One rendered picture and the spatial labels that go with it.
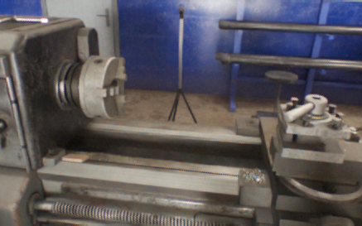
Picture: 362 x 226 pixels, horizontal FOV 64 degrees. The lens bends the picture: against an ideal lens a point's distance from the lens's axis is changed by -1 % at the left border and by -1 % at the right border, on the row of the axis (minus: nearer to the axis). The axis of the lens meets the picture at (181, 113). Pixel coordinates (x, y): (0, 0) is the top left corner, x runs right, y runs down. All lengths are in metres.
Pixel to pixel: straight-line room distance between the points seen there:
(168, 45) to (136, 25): 0.52
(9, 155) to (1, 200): 0.16
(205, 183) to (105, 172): 0.37
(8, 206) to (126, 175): 0.41
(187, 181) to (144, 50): 3.39
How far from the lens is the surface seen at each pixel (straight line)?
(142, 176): 1.10
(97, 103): 1.13
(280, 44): 4.21
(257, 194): 1.05
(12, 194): 1.21
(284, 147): 0.89
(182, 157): 1.42
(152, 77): 4.39
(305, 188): 0.95
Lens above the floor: 1.49
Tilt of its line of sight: 24 degrees down
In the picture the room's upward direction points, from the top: 1 degrees clockwise
